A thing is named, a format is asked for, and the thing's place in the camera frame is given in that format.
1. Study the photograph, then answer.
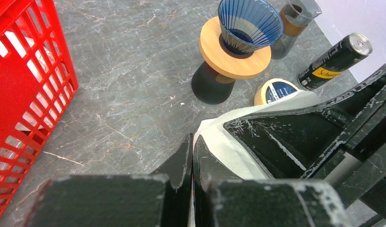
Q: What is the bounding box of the white paper coffee filter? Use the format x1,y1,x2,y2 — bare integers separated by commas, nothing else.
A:
193,91,321,179

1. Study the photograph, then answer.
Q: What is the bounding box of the red plastic shopping basket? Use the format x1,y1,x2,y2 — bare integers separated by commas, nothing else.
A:
0,0,79,219

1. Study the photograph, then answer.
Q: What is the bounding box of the grey glass carafe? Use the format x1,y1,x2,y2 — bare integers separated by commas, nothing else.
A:
271,0,322,60

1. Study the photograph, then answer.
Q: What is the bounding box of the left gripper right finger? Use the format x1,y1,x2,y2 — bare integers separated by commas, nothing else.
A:
193,135,237,227

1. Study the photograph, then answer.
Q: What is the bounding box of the black drink can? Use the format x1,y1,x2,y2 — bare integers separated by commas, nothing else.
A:
298,33,373,90

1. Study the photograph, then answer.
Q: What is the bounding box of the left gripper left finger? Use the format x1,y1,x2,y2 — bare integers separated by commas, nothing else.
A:
150,134,193,227

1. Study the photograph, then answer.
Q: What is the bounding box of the blue glass dripper cone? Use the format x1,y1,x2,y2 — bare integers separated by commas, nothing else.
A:
218,0,284,55

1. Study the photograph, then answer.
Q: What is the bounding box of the wooden dripper ring holder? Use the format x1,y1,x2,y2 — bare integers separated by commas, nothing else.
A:
199,17,271,79

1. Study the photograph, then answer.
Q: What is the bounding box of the masking tape roll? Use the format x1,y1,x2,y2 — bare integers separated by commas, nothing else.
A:
254,78,299,106

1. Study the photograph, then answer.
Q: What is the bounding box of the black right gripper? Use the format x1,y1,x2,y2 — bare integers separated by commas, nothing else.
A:
238,63,386,219

